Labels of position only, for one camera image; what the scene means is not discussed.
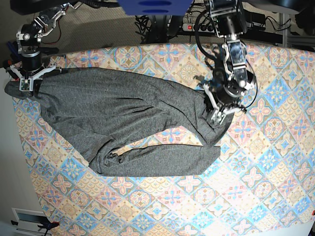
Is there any black clamp bottom left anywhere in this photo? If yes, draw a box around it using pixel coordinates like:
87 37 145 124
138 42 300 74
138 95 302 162
11 220 60 233

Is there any patterned tile tablecloth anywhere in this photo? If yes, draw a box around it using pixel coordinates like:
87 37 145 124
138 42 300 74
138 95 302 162
13 44 315 236

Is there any red black clamp left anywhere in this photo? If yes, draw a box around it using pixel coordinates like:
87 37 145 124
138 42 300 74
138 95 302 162
2 59 22 81

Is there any grey t-shirt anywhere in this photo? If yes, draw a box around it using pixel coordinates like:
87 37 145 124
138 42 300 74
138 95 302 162
4 67 233 177

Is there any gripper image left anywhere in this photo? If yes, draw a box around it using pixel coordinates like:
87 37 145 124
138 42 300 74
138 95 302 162
19 55 61 91

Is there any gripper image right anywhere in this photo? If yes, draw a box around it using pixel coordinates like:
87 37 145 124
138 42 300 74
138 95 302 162
194 76 247 125

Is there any white power strip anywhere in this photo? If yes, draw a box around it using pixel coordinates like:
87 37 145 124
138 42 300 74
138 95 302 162
182 23 214 33

